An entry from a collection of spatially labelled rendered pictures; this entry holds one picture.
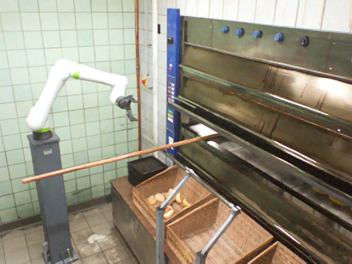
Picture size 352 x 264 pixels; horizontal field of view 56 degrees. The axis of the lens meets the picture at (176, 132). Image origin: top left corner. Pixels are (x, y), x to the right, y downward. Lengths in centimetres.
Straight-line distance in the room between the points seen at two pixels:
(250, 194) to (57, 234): 171
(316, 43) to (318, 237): 103
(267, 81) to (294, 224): 85
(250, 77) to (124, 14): 173
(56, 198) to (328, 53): 227
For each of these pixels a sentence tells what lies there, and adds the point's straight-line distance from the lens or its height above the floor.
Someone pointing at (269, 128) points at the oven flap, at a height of 152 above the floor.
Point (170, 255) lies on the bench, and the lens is 245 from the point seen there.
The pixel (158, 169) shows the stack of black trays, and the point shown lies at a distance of 302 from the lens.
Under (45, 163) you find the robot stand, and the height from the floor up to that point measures 101.
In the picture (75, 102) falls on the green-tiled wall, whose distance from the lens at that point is 345.
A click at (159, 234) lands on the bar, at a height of 76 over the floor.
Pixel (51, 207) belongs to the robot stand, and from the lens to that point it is 300.
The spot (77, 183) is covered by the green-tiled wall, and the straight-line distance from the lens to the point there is 380.
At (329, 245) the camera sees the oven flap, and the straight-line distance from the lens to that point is 204.
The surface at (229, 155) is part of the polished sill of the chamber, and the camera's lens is 244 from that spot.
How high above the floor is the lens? 223
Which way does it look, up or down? 22 degrees down
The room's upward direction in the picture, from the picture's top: 1 degrees clockwise
